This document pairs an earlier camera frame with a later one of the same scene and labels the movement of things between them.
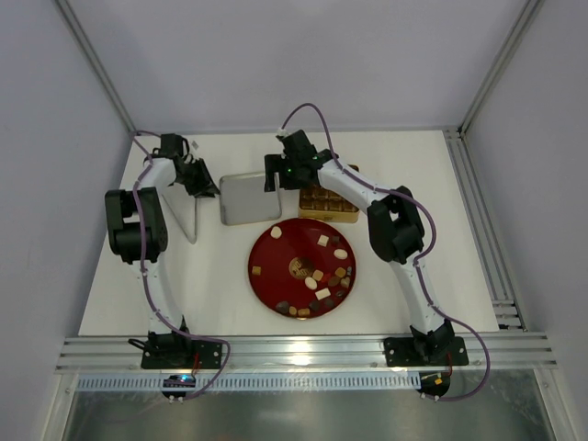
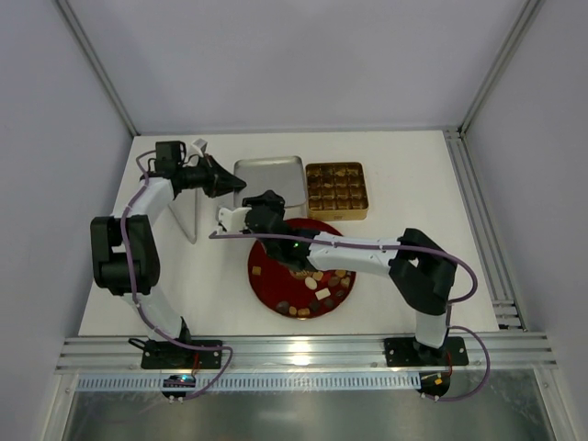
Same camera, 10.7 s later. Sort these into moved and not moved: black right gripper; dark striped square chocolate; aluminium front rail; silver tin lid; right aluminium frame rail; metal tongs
Moved: silver tin lid; black right gripper
Not moved: dark striped square chocolate; right aluminium frame rail; metal tongs; aluminium front rail
